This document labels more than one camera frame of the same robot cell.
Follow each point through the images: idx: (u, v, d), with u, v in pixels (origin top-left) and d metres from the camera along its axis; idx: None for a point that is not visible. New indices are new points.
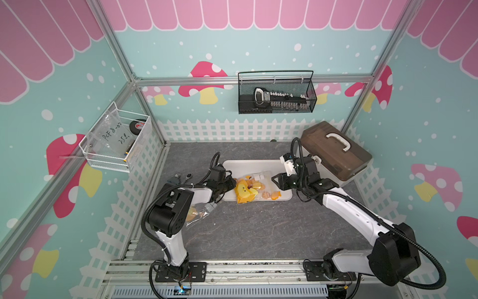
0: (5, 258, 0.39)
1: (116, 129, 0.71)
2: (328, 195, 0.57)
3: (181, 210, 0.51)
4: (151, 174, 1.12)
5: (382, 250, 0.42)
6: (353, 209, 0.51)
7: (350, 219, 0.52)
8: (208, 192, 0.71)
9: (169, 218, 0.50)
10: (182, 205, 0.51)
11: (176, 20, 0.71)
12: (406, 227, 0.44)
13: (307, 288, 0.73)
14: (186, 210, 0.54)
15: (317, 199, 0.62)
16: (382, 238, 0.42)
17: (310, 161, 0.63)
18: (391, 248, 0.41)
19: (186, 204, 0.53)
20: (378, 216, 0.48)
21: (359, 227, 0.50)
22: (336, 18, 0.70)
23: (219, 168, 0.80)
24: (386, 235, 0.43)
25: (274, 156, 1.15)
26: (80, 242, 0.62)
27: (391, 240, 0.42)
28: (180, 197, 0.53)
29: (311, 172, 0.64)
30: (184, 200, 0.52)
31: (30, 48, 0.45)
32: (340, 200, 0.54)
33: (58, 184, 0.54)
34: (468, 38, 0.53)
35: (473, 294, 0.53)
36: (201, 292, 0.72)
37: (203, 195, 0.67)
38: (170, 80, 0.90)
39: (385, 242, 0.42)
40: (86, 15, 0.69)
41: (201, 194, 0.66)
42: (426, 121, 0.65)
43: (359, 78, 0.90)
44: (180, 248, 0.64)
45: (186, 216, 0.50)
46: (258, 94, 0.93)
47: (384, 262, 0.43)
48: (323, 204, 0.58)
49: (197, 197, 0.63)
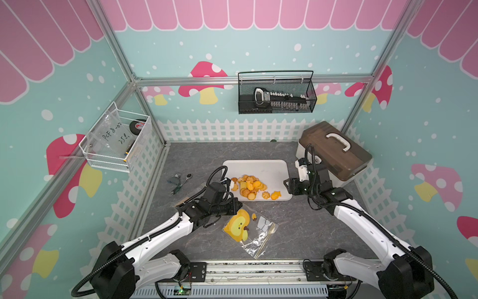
0: (5, 258, 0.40)
1: (116, 129, 0.71)
2: (340, 208, 0.55)
3: (117, 288, 0.39)
4: (151, 174, 1.12)
5: (397, 273, 0.40)
6: (368, 226, 0.48)
7: (362, 235, 0.50)
8: (181, 233, 0.54)
9: (108, 291, 0.40)
10: (117, 280, 0.39)
11: (177, 20, 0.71)
12: (423, 251, 0.41)
13: (307, 288, 0.73)
14: (129, 282, 0.42)
15: (328, 208, 0.60)
16: (396, 261, 0.40)
17: (323, 169, 0.61)
18: (406, 273, 0.39)
19: (124, 278, 0.40)
20: (394, 237, 0.45)
21: (373, 245, 0.48)
22: (336, 18, 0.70)
23: (215, 187, 0.62)
24: (401, 259, 0.41)
25: (274, 156, 1.15)
26: (80, 242, 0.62)
27: (406, 263, 0.40)
28: (116, 271, 0.40)
29: (323, 180, 0.62)
30: (121, 276, 0.39)
31: (30, 48, 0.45)
32: (355, 215, 0.51)
33: (58, 183, 0.54)
34: (470, 38, 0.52)
35: (473, 294, 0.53)
36: (201, 292, 0.72)
37: (171, 237, 0.51)
38: (170, 80, 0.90)
39: (400, 265, 0.40)
40: (86, 15, 0.69)
41: (162, 243, 0.49)
42: (426, 121, 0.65)
43: (359, 78, 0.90)
44: (165, 265, 0.59)
45: (134, 285, 0.44)
46: (258, 94, 0.93)
47: (397, 285, 0.41)
48: (335, 215, 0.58)
49: (162, 244, 0.49)
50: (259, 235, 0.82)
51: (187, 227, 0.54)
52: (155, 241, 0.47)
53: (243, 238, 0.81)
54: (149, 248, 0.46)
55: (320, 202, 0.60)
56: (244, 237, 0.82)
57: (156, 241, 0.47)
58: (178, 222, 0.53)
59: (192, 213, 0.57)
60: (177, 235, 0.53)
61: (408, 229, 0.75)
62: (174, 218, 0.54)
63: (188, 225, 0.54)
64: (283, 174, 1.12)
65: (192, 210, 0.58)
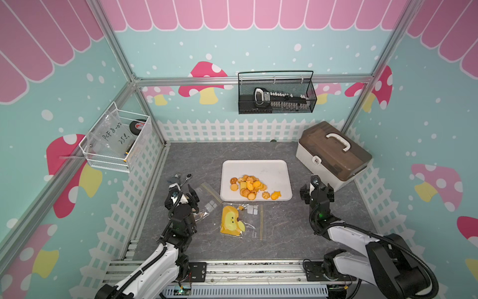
0: (5, 258, 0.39)
1: (117, 129, 0.71)
2: (332, 228, 0.63)
3: None
4: (151, 174, 1.12)
5: (376, 258, 0.45)
6: (349, 230, 0.56)
7: (350, 242, 0.56)
8: (170, 258, 0.57)
9: None
10: None
11: (177, 20, 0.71)
12: (396, 237, 0.46)
13: (307, 288, 0.73)
14: None
15: (324, 234, 0.68)
16: (373, 246, 0.45)
17: (327, 201, 0.66)
18: (381, 254, 0.44)
19: None
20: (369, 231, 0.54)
21: (356, 243, 0.54)
22: (335, 18, 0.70)
23: (179, 216, 0.61)
24: (376, 244, 0.46)
25: (274, 156, 1.15)
26: (80, 242, 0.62)
27: (381, 246, 0.45)
28: None
29: (323, 209, 0.68)
30: None
31: (29, 48, 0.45)
32: (340, 226, 0.61)
33: (58, 184, 0.54)
34: (469, 38, 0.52)
35: (473, 295, 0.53)
36: (201, 292, 0.72)
37: (161, 266, 0.54)
38: (170, 80, 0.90)
39: (375, 248, 0.45)
40: (86, 16, 0.69)
41: (155, 274, 0.52)
42: (426, 121, 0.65)
43: (359, 78, 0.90)
44: (162, 276, 0.58)
45: None
46: (258, 94, 0.93)
47: (381, 271, 0.44)
48: (332, 237, 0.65)
49: (155, 275, 0.52)
50: (257, 222, 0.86)
51: (173, 253, 0.58)
52: (149, 270, 0.50)
53: (241, 229, 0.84)
54: (144, 280, 0.48)
55: (316, 229, 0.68)
56: (241, 227, 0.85)
57: (149, 273, 0.50)
58: (165, 250, 0.57)
59: (175, 241, 0.62)
60: (166, 265, 0.56)
61: (407, 229, 0.75)
62: (159, 250, 0.57)
63: (173, 251, 0.58)
64: (284, 174, 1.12)
65: (173, 238, 0.62)
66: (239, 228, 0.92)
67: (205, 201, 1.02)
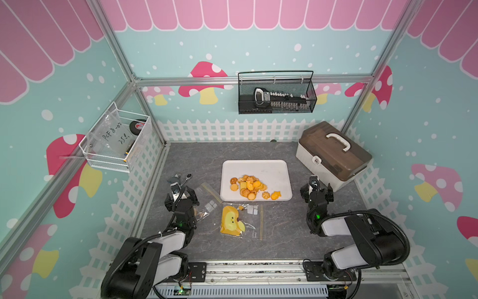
0: (5, 258, 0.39)
1: (117, 129, 0.71)
2: (325, 223, 0.67)
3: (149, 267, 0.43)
4: (151, 174, 1.12)
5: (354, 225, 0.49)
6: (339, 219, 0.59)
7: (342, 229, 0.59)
8: (180, 238, 0.62)
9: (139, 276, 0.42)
10: (150, 258, 0.44)
11: (177, 20, 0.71)
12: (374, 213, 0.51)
13: (307, 288, 0.73)
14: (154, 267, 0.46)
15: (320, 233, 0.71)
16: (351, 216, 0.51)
17: (323, 202, 0.69)
18: (356, 220, 0.50)
19: (155, 258, 0.45)
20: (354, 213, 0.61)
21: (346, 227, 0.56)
22: (335, 18, 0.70)
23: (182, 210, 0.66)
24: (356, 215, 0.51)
25: (274, 156, 1.15)
26: (80, 242, 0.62)
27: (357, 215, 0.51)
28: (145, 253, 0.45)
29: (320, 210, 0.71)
30: (152, 253, 0.45)
31: (29, 48, 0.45)
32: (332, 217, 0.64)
33: (58, 183, 0.54)
34: (470, 38, 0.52)
35: (473, 295, 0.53)
36: (200, 292, 0.72)
37: (174, 240, 0.59)
38: (170, 80, 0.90)
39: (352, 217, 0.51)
40: (86, 16, 0.69)
41: (169, 242, 0.56)
42: (426, 121, 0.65)
43: (359, 78, 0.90)
44: (170, 259, 0.60)
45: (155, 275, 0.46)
46: (258, 94, 0.93)
47: (357, 234, 0.49)
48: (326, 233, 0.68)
49: (168, 246, 0.56)
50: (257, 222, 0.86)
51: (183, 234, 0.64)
52: (166, 238, 0.55)
53: (241, 229, 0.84)
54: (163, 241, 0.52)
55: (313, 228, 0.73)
56: (241, 227, 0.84)
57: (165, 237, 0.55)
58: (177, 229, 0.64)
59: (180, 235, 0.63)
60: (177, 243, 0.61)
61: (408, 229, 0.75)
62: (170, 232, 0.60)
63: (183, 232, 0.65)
64: (284, 174, 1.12)
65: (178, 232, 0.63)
66: (239, 228, 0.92)
67: (205, 201, 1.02)
